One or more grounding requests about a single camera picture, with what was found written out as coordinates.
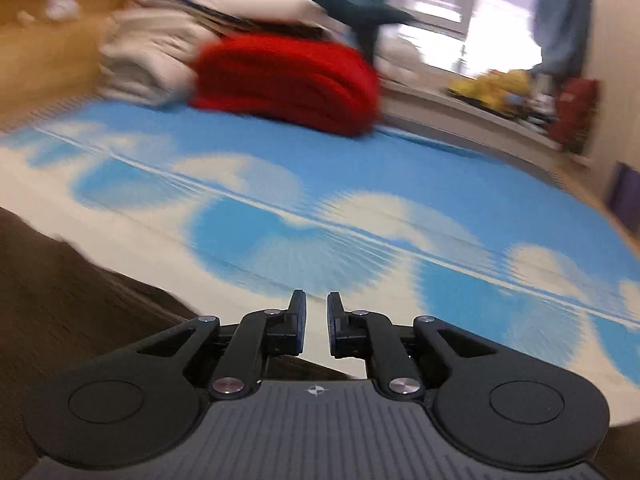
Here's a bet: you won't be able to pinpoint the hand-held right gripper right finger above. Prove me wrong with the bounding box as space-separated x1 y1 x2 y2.
326 291 502 400

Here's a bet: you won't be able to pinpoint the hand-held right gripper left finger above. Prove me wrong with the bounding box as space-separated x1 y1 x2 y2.
134 290 308 402

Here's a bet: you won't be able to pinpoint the brown corduroy pants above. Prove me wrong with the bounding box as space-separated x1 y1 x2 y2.
0 206 353 480

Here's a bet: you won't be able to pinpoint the blue printed bedsheet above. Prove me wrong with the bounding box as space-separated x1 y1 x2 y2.
0 94 640 427

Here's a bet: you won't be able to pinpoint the red folded quilt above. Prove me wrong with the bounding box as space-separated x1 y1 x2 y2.
189 35 384 137

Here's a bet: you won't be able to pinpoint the windowsill ledge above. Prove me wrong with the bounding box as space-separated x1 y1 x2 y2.
379 79 592 167

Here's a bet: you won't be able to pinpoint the white plush toy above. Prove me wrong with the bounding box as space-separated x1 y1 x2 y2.
379 39 422 82

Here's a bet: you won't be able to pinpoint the yellow bear plush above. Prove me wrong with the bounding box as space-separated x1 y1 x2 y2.
492 69 532 103
447 74 501 111

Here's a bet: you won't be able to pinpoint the white folded quilt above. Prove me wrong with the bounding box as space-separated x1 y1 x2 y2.
99 49 202 107

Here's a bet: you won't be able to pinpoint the navy trimmed white blanket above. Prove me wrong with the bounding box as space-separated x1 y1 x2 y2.
134 0 333 42

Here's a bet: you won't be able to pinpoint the teal shark plush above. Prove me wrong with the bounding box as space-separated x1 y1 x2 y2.
216 0 417 62

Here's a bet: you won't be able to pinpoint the red cushion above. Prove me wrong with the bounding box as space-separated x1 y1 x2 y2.
546 77 602 157

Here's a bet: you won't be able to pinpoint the purple bag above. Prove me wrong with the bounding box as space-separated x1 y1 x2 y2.
606 160 640 232

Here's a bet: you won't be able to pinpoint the cream folded blanket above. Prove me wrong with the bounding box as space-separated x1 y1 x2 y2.
106 7 222 63

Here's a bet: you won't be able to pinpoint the window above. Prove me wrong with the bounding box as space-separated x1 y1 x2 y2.
389 0 547 77

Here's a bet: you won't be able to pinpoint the wooden headboard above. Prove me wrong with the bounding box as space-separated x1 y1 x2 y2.
0 0 147 123

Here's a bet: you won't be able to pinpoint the tissue pack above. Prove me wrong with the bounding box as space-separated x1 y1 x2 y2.
44 0 84 22

